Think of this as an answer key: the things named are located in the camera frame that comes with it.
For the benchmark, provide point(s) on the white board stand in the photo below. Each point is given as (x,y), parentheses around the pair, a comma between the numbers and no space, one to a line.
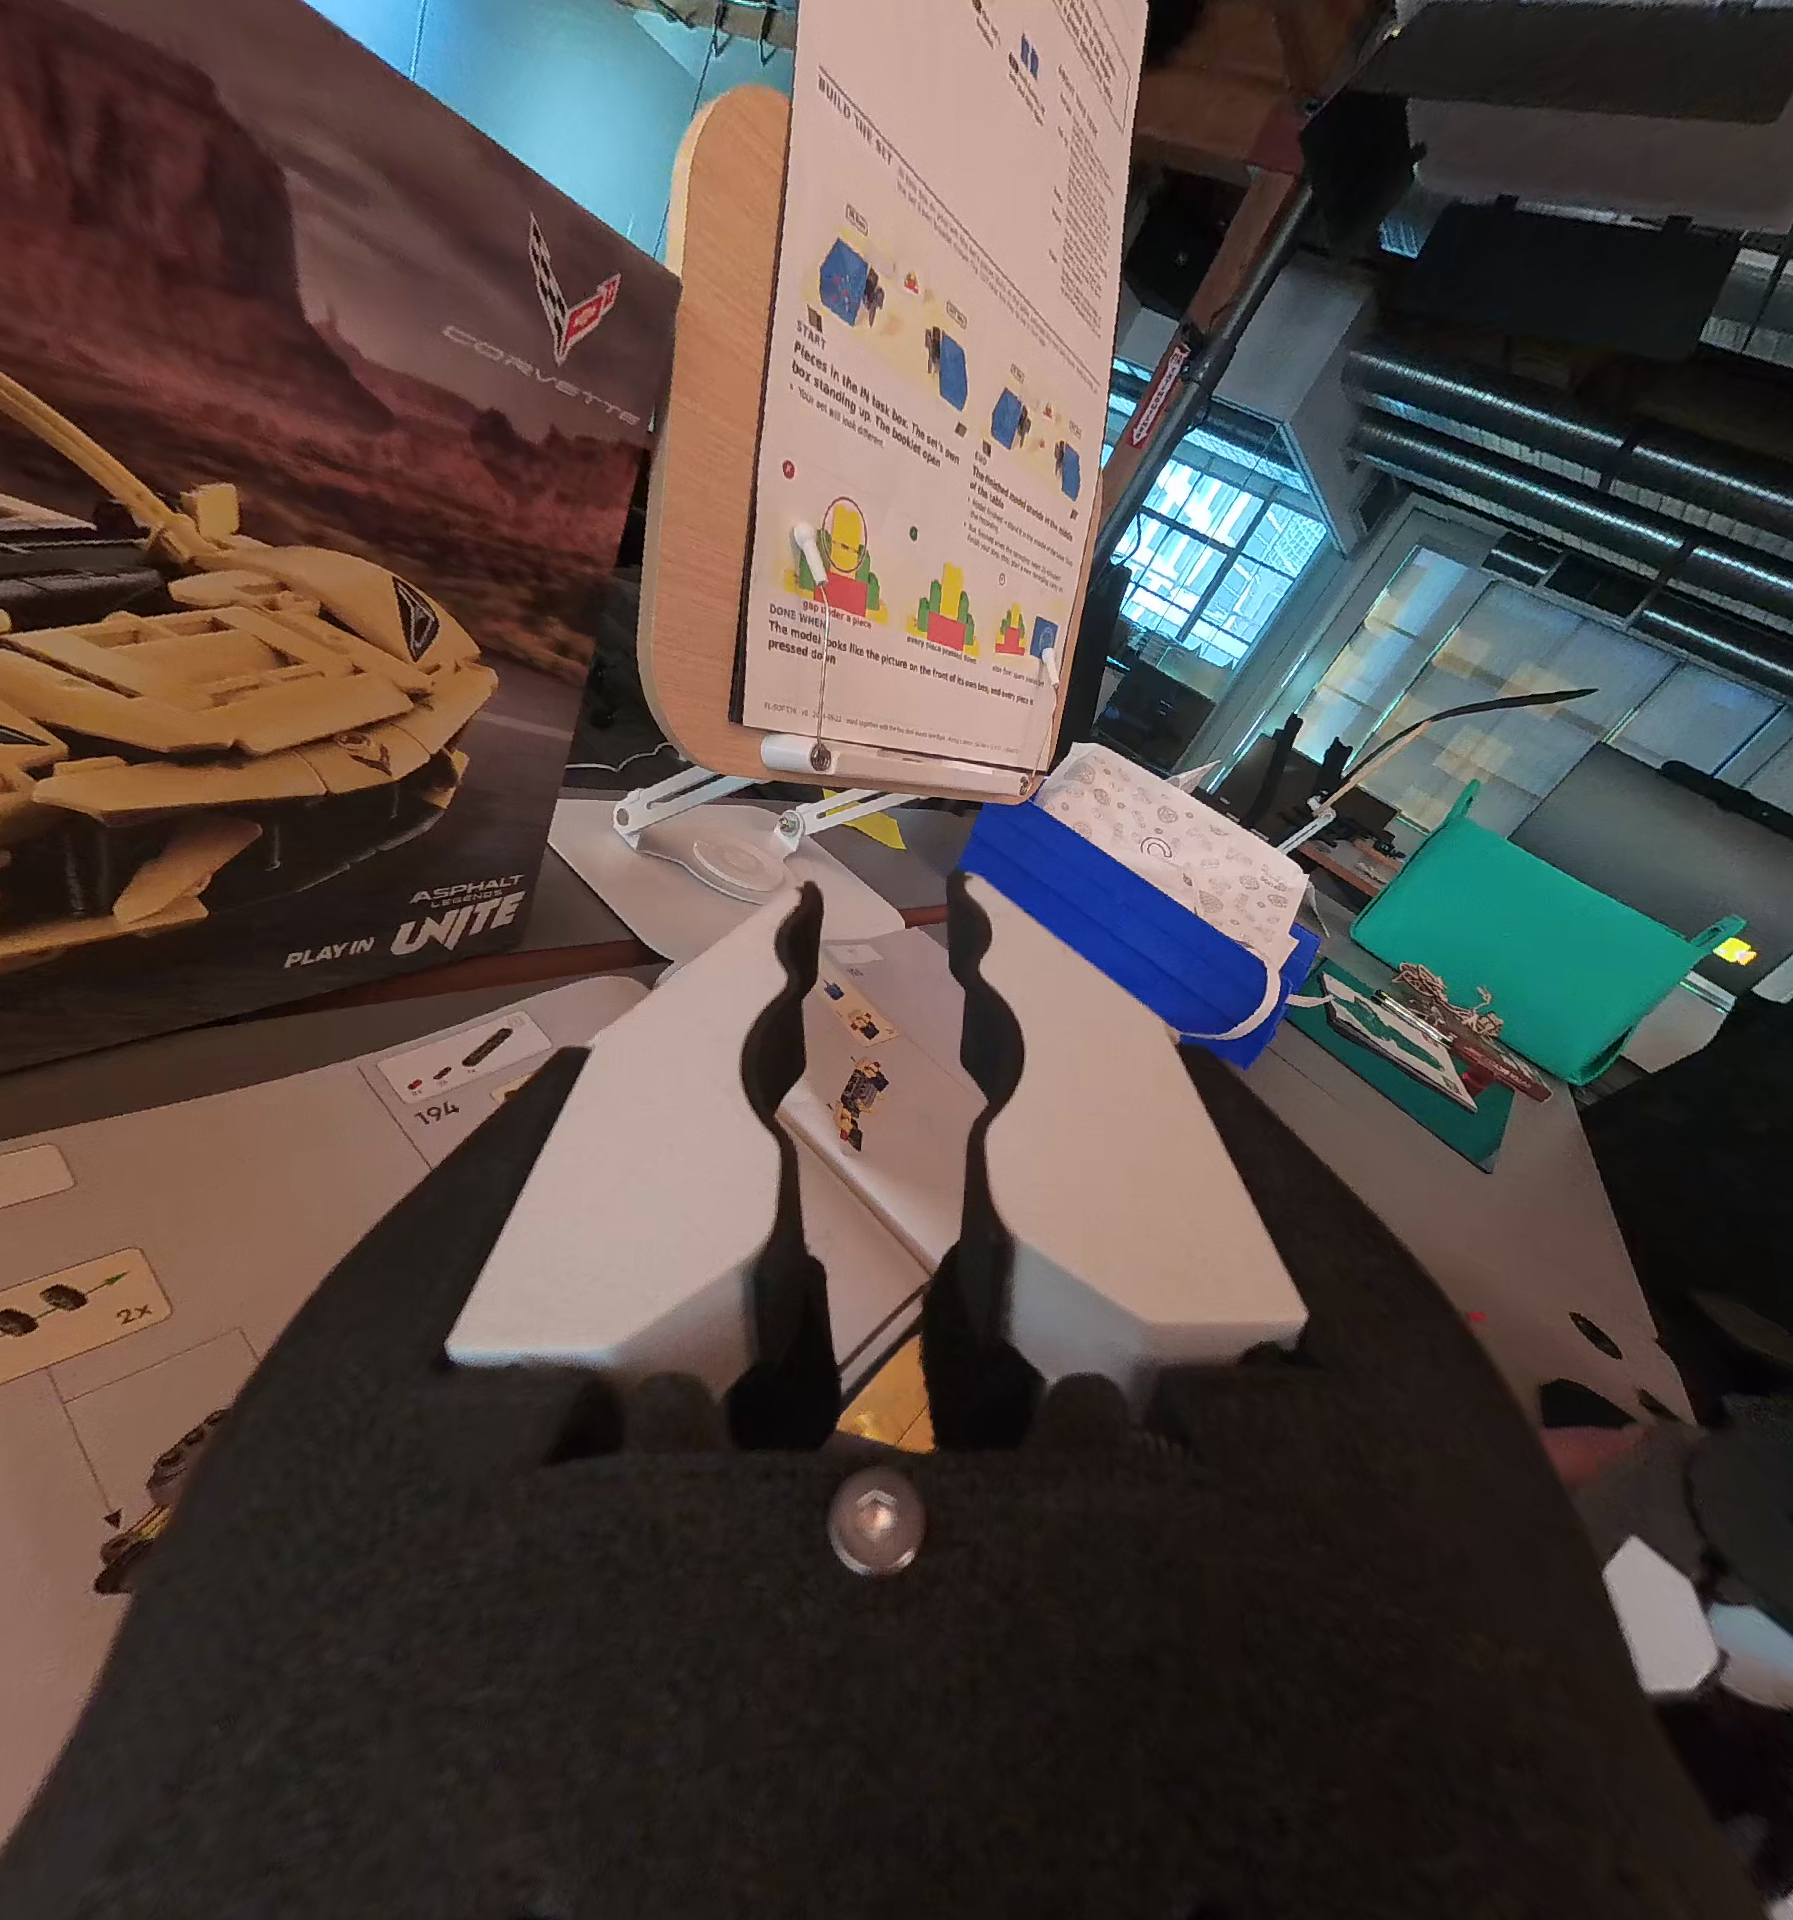
(714,840)

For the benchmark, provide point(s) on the toy car set box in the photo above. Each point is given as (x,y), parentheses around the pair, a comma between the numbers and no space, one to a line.
(235,523)

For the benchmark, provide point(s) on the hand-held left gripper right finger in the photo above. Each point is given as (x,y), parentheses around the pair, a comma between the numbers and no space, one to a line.
(1137,1198)

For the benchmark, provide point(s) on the white patterned paper bag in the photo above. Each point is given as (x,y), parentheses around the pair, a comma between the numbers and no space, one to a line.
(1181,840)

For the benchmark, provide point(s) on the small wooden model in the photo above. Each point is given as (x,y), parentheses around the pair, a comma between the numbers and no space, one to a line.
(1450,1003)

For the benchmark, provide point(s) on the teal plastic bin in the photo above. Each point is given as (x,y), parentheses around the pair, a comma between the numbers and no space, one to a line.
(1541,929)

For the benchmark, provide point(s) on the blue plastic bin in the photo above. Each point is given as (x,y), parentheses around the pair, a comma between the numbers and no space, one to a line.
(1106,929)

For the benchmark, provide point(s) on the yellow sticky note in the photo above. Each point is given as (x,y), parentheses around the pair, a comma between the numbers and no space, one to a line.
(872,821)

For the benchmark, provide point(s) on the yellow toy brick car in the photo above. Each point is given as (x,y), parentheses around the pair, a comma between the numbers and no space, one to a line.
(883,1409)

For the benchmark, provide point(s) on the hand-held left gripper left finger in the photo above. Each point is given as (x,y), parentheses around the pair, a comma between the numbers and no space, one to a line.
(625,1198)

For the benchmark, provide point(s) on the printed instruction sheet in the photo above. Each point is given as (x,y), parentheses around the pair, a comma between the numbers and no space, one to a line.
(956,299)

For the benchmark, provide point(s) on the grey desk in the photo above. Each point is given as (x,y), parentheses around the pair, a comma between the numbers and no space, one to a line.
(1435,1244)

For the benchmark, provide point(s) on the white green puzzle board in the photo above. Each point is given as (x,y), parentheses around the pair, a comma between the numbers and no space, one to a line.
(1383,1035)

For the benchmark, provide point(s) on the dark wall monitor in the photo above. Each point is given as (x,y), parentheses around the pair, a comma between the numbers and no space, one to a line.
(1661,840)

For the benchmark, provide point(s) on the green cutting mat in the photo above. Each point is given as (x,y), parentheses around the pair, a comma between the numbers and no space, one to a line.
(1464,1125)

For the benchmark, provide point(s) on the paned window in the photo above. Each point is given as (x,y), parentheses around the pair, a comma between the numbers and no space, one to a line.
(1212,555)

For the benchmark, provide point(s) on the open instruction booklet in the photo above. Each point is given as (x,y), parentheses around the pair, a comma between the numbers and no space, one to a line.
(235,1139)

